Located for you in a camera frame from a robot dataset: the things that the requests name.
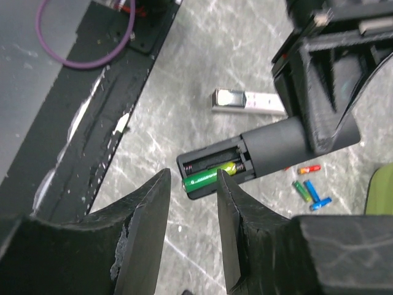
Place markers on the green battery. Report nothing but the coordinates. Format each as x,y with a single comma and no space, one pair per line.
205,178
302,191

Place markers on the blue battery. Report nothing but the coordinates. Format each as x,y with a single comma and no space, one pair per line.
317,205
311,190

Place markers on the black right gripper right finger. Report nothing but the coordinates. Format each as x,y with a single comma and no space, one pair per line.
266,253

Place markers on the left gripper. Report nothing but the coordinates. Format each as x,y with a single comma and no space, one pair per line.
333,52

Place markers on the black base bar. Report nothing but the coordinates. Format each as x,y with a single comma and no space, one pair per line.
60,127

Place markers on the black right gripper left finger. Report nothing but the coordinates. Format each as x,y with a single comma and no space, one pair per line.
116,250

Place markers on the blue battery upper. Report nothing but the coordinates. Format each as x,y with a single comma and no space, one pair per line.
311,190

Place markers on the blue battery lower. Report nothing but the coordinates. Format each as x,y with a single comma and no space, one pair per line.
317,205

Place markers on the black remote control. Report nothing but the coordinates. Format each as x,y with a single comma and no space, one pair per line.
257,153

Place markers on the green plastic tray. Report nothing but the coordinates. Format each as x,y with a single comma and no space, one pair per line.
379,194

